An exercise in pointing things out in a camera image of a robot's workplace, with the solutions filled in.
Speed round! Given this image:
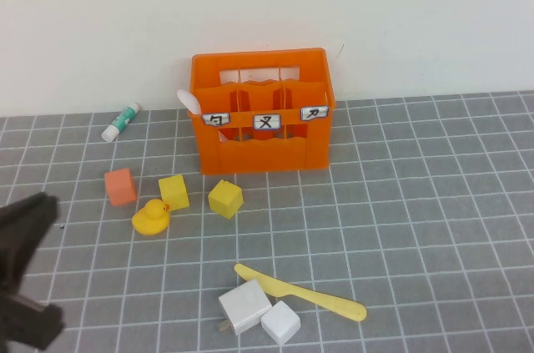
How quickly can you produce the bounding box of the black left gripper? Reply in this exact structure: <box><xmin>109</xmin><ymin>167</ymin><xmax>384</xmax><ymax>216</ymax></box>
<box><xmin>0</xmin><ymin>191</ymin><xmax>66</xmax><ymax>350</ymax></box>

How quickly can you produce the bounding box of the white plastic spoon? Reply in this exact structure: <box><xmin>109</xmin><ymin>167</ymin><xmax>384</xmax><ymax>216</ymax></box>
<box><xmin>176</xmin><ymin>88</ymin><xmax>235</xmax><ymax>145</ymax></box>

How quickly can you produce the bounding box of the yellow plastic knife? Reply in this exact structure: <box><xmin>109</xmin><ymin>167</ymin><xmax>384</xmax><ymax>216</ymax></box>
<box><xmin>233</xmin><ymin>263</ymin><xmax>368</xmax><ymax>323</ymax></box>

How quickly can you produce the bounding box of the orange plastic cutlery holder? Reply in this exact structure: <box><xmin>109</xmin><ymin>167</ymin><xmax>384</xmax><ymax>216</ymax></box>
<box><xmin>190</xmin><ymin>47</ymin><xmax>337</xmax><ymax>175</ymax></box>

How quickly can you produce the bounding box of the orange foam cube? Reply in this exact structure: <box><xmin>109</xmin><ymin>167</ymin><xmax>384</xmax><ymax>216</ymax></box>
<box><xmin>103</xmin><ymin>167</ymin><xmax>138</xmax><ymax>207</ymax></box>

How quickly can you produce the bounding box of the yellow rubber duck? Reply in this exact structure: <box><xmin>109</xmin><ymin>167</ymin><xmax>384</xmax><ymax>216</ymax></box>
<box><xmin>131</xmin><ymin>198</ymin><xmax>171</xmax><ymax>236</ymax></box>

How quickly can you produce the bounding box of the yellow foam cube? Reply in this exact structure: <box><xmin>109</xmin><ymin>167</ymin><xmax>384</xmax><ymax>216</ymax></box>
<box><xmin>158</xmin><ymin>174</ymin><xmax>191</xmax><ymax>212</ymax></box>
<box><xmin>207</xmin><ymin>179</ymin><xmax>244</xmax><ymax>219</ymax></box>

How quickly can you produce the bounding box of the white green glue stick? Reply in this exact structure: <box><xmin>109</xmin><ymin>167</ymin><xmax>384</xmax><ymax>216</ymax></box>
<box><xmin>101</xmin><ymin>102</ymin><xmax>141</xmax><ymax>143</ymax></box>

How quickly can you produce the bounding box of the white power adapter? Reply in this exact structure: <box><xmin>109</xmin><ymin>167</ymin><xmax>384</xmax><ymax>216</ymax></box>
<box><xmin>217</xmin><ymin>279</ymin><xmax>273</xmax><ymax>337</ymax></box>

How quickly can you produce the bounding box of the paper label reading 勺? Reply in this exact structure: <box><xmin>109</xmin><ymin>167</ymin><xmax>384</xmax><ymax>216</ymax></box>
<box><xmin>202</xmin><ymin>112</ymin><xmax>232</xmax><ymax>126</ymax></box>

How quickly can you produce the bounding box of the white foam cube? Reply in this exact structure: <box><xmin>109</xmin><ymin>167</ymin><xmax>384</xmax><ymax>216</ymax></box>
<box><xmin>260</xmin><ymin>300</ymin><xmax>302</xmax><ymax>346</ymax></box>

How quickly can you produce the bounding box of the paper label reading 叉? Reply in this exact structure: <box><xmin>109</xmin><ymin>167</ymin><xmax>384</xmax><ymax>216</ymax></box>
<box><xmin>253</xmin><ymin>113</ymin><xmax>283</xmax><ymax>131</ymax></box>

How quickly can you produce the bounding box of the paper label reading 刀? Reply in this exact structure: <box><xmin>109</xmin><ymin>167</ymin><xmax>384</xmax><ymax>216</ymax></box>
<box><xmin>300</xmin><ymin>105</ymin><xmax>330</xmax><ymax>121</ymax></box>

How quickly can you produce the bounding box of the grey white-grid tablecloth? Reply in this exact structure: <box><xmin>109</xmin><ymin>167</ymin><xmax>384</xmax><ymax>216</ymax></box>
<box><xmin>0</xmin><ymin>92</ymin><xmax>534</xmax><ymax>353</ymax></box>

